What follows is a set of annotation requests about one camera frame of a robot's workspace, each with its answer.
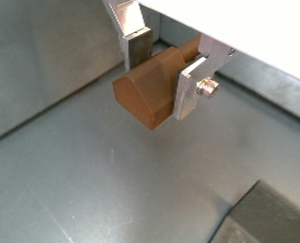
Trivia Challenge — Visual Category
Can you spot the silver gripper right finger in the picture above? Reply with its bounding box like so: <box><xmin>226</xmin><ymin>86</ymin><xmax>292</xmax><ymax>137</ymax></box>
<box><xmin>172</xmin><ymin>34</ymin><xmax>236</xmax><ymax>121</ymax></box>

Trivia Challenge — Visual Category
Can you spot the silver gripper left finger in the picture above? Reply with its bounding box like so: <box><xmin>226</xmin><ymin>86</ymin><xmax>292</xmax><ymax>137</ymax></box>
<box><xmin>101</xmin><ymin>0</ymin><xmax>152</xmax><ymax>70</ymax></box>

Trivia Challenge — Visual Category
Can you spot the brown three prong object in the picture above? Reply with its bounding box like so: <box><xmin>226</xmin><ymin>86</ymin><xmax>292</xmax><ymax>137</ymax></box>
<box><xmin>112</xmin><ymin>35</ymin><xmax>200</xmax><ymax>130</ymax></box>

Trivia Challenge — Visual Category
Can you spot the black curved fixture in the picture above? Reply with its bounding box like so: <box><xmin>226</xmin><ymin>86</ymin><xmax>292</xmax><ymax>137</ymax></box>
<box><xmin>210</xmin><ymin>180</ymin><xmax>300</xmax><ymax>243</ymax></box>

